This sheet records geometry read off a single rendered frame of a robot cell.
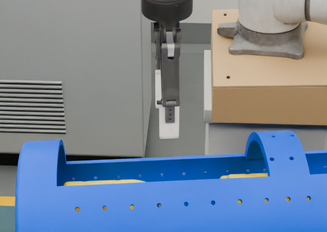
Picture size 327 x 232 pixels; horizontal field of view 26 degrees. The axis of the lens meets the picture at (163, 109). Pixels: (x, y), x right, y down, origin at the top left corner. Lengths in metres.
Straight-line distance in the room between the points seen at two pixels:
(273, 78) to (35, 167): 0.70
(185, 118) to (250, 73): 1.88
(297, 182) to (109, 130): 1.95
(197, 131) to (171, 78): 2.43
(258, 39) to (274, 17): 0.07
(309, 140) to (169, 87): 0.83
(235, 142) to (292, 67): 0.25
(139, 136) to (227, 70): 1.40
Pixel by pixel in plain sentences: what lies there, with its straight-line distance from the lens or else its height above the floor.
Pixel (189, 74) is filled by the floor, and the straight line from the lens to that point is 3.92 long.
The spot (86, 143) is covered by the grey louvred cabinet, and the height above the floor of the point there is 0.16.
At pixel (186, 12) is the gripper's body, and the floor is 1.49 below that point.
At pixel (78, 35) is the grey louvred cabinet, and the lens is 2.83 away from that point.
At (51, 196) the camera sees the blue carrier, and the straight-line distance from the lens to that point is 1.13.
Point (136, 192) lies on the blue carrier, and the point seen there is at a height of 1.21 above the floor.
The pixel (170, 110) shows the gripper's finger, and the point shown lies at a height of 1.35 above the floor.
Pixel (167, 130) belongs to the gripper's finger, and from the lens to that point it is 1.09.
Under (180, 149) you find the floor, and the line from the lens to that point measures 3.31.
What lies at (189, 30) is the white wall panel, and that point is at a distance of 4.17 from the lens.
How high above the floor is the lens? 1.91
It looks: 32 degrees down
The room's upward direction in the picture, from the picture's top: straight up
